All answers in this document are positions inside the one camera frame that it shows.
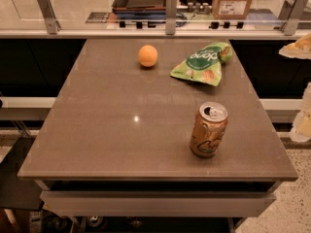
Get left metal glass bracket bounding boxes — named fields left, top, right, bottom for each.
left=37, top=0, right=61, bottom=35

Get cardboard box with label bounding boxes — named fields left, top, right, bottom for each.
left=212, top=0, right=252, bottom=19

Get green chip bag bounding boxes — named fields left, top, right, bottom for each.
left=170, top=42, right=232, bottom=86

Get white table drawer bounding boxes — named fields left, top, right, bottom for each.
left=41, top=191, right=275, bottom=217

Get stacked trays behind glass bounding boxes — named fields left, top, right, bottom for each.
left=112, top=0, right=166, bottom=21

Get metal glass bracket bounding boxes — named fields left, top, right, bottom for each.
left=37, top=0, right=61, bottom=35
left=165, top=0, right=177, bottom=35
left=282, top=0, right=309, bottom=36

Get orange soda can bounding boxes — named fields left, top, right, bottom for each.
left=190, top=102, right=228, bottom=157

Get right metal glass bracket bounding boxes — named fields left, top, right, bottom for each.
left=282, top=0, right=309, bottom=36

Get middle metal glass bracket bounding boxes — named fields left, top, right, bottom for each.
left=165, top=0, right=177, bottom=35

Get orange fruit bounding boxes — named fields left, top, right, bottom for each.
left=138, top=45, right=157, bottom=67

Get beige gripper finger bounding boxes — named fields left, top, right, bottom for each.
left=289, top=83, right=311, bottom=143
left=279, top=33, right=311, bottom=59

